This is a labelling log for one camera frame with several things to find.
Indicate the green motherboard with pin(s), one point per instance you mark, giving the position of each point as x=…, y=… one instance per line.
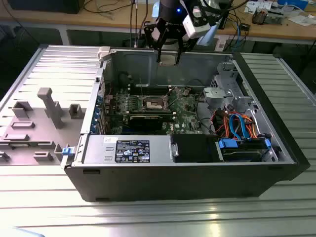
x=184, y=116

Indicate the small black adapter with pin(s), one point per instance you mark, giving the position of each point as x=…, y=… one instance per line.
x=245, y=26

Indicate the wooden desk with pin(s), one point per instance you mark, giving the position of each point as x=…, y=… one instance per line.
x=74, y=17

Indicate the silver CPU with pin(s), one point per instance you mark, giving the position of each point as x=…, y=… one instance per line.
x=168, y=64

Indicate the CPU socket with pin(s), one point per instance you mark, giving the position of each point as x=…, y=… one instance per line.
x=155, y=103

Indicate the black PC case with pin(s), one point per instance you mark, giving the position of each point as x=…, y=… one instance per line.
x=172, y=182

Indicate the grey power supply unit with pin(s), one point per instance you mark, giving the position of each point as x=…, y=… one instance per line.
x=98, y=148

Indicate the hard disk with blue carrier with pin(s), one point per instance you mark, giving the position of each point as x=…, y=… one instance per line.
x=242, y=154

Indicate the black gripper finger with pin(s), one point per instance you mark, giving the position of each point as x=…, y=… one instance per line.
x=148, y=39
x=178, y=57

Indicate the black graphics card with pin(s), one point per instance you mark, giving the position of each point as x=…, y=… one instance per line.
x=145, y=123

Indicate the grey metal bracket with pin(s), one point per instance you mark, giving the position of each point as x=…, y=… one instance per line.
x=275, y=16

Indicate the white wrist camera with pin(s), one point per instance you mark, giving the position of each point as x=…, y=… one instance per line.
x=195, y=27

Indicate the grey parts rack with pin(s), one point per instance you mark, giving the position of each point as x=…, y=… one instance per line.
x=37, y=128

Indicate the black coin battery holder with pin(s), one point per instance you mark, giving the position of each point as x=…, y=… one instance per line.
x=186, y=92

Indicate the small black tower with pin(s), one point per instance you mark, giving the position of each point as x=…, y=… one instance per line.
x=225, y=22

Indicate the copper heat sink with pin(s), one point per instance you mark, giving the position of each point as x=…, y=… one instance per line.
x=259, y=16

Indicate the large black box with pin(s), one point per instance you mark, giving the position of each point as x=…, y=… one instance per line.
x=49, y=6

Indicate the black plastic shroud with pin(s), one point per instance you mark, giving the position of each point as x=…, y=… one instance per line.
x=192, y=148

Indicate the blue case latch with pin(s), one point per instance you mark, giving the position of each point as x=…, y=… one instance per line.
x=67, y=151

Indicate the white paper sheet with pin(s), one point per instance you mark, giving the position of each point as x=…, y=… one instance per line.
x=302, y=20

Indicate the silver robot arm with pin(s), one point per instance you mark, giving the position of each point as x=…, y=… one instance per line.
x=208, y=34

